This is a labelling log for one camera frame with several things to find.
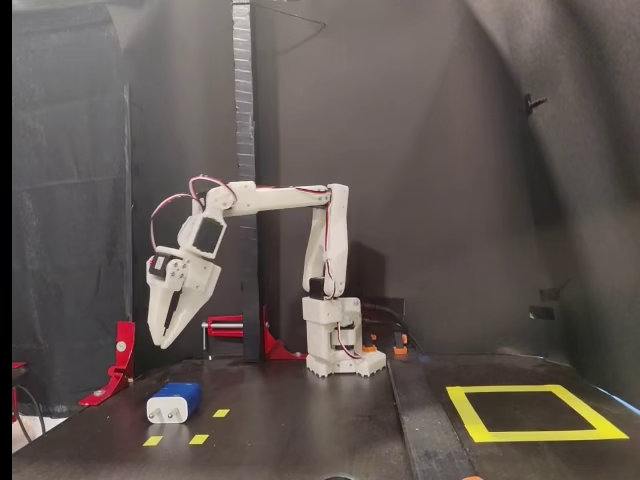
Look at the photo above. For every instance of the white moving gripper finger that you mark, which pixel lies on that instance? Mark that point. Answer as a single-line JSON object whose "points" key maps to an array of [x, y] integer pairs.
{"points": [[157, 310]]}

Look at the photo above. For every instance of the white fixed gripper finger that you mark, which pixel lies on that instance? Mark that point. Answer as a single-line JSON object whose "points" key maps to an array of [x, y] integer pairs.
{"points": [[192, 305]]}

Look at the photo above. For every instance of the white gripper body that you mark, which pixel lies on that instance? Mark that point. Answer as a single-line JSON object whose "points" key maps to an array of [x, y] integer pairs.
{"points": [[196, 278]]}

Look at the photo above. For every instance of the blue and white charger block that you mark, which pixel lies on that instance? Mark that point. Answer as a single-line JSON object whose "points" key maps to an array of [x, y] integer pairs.
{"points": [[172, 400]]}

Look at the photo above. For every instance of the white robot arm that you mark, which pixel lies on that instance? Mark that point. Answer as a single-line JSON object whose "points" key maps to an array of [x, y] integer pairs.
{"points": [[280, 200]]}

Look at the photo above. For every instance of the red screw clamp silver bar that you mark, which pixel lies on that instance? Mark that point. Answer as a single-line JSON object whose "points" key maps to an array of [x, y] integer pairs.
{"points": [[225, 322]]}

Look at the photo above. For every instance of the small yellow tape marker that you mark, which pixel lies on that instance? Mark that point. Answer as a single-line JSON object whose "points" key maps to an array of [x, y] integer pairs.
{"points": [[153, 441], [198, 439], [221, 413]]}

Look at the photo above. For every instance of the black mesh curtain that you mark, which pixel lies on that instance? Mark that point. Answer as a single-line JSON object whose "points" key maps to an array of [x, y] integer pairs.
{"points": [[70, 200]]}

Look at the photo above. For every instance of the black backdrop clip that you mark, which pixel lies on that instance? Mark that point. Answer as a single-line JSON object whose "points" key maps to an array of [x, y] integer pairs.
{"points": [[531, 103]]}

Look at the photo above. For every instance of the yellow tape square outline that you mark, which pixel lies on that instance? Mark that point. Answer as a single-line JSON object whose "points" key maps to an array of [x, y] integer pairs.
{"points": [[550, 435]]}

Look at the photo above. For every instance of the red metal corner bracket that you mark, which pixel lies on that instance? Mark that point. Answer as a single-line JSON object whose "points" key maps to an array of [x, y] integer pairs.
{"points": [[272, 347], [125, 350]]}

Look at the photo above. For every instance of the black foam board post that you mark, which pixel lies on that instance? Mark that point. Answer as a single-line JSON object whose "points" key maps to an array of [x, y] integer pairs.
{"points": [[247, 125]]}

